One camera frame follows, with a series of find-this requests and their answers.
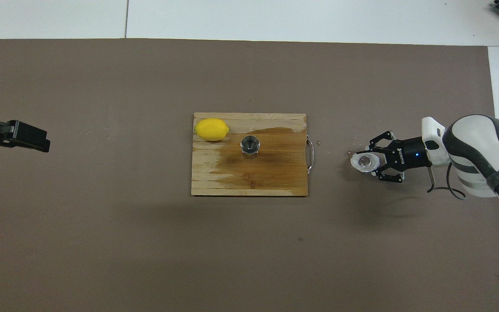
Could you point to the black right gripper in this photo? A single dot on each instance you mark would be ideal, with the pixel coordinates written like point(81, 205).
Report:
point(412, 154)

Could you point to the small clear plastic cup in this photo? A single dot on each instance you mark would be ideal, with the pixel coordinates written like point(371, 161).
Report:
point(364, 162)

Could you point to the steel double jigger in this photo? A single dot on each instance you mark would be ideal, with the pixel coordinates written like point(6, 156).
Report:
point(250, 144)

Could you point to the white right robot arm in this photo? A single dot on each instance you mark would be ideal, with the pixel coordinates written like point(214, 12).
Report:
point(483, 156)

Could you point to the wooden cutting board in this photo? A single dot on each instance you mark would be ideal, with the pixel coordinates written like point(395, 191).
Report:
point(254, 173)

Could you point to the brown table mat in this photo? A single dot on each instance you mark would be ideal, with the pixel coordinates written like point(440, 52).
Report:
point(145, 238)

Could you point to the yellow lemon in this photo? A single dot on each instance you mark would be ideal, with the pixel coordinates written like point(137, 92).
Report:
point(211, 129)

